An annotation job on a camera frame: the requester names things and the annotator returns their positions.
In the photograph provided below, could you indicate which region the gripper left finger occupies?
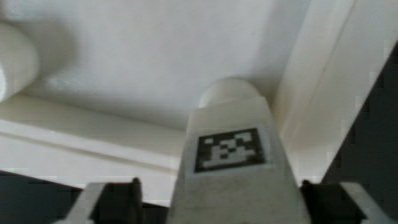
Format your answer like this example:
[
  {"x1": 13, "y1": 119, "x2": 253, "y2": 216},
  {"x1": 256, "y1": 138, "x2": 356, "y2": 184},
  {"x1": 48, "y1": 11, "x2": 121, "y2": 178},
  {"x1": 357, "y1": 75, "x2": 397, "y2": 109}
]
[{"x1": 55, "y1": 178, "x2": 142, "y2": 224}]

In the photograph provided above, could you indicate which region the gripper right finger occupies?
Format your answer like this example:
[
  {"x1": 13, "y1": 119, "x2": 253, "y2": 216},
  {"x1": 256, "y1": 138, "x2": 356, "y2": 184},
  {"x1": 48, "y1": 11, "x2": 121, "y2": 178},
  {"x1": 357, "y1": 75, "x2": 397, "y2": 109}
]
[{"x1": 301, "y1": 180, "x2": 391, "y2": 224}]

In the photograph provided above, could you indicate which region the white leg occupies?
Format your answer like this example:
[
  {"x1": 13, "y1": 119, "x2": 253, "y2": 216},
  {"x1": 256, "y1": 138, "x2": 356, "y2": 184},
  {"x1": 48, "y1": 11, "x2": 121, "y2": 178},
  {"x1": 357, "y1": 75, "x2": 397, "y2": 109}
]
[{"x1": 167, "y1": 78, "x2": 311, "y2": 224}]

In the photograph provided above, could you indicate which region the white square table top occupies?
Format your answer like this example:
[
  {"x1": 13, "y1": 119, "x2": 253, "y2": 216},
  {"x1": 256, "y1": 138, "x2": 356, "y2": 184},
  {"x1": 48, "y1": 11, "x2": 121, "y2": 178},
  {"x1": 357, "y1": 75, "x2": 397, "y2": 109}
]
[{"x1": 0, "y1": 0, "x2": 398, "y2": 208}]

